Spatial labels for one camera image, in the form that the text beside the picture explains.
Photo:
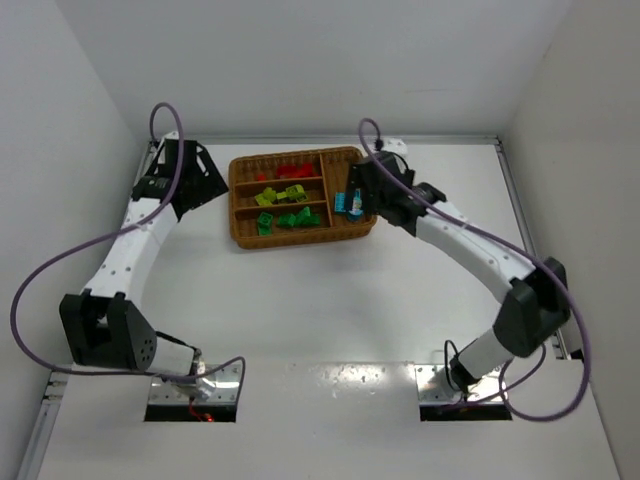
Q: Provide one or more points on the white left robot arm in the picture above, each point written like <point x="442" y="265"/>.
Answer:
<point x="104" y="324"/>

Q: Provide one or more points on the brown wicker divided basket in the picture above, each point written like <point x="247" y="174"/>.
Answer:
<point x="331" y="166"/>

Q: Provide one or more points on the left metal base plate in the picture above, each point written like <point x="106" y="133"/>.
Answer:
<point x="218" y="389"/>

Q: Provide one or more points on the aluminium frame rail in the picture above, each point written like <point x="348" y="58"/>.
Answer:
<point x="343" y="139"/>

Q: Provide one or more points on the teal printed lego brick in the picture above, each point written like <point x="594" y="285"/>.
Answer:
<point x="355" y="211"/>

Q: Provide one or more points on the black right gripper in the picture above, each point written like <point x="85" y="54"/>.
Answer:
<point x="364" y="187"/>

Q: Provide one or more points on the teal long lego brick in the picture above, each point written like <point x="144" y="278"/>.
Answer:
<point x="340" y="203"/>

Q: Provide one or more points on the dark green square lego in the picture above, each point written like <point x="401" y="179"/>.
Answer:
<point x="306" y="218"/>

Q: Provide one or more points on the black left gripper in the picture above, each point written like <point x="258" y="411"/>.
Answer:
<point x="195" y="163"/>

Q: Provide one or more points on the lime lego brick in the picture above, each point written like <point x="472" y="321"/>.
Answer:
<point x="292" y="194"/>

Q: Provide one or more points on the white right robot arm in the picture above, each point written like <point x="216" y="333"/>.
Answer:
<point x="532" y="307"/>

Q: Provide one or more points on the red flower printed lego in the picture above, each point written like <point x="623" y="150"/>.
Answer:
<point x="285" y="171"/>

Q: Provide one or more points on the dark green long lego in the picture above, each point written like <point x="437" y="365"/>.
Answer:
<point x="265" y="224"/>

